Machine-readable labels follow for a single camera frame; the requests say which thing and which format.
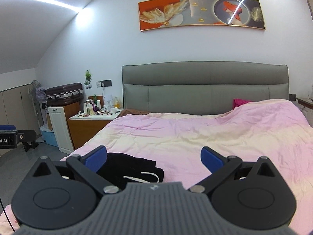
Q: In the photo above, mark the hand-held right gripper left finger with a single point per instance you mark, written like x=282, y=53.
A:
x=96, y=158

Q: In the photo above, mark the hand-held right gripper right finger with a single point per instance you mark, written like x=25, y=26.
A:
x=211, y=159

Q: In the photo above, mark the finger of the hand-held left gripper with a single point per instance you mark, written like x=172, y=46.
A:
x=28, y=135

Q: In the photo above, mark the black pants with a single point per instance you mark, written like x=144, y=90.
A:
x=132, y=166

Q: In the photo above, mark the blue plastic storage bin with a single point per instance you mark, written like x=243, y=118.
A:
x=49, y=135

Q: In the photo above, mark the pink and cream blanket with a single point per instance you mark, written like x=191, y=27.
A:
x=195, y=137

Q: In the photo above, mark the wooden nightstand with white top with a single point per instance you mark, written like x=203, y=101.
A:
x=85, y=129

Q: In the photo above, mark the white cabinet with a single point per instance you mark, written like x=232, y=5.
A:
x=60, y=129

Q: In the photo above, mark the beige wardrobe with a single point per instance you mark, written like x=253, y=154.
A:
x=14, y=105

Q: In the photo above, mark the white standing fan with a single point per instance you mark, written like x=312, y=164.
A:
x=34, y=93

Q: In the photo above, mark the group of cosmetic bottles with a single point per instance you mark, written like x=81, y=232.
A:
x=93, y=107

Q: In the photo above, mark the brown suitcase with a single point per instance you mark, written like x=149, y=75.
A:
x=64, y=94

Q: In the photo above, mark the white table lamp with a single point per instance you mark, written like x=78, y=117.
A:
x=108, y=100

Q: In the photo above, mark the brown pillow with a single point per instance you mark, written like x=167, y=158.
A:
x=133, y=112

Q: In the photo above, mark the magenta pillow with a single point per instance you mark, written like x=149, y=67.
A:
x=240, y=102

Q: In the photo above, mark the grey padded headboard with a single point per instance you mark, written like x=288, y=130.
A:
x=203, y=88

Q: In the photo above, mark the small potted plant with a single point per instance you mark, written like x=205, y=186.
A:
x=88, y=77

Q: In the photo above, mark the dark wooden side table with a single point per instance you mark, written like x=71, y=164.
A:
x=305, y=101

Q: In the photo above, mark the dark wall socket panel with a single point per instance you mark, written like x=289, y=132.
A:
x=104, y=83

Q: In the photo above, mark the framed feather wall painting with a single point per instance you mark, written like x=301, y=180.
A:
x=200, y=11

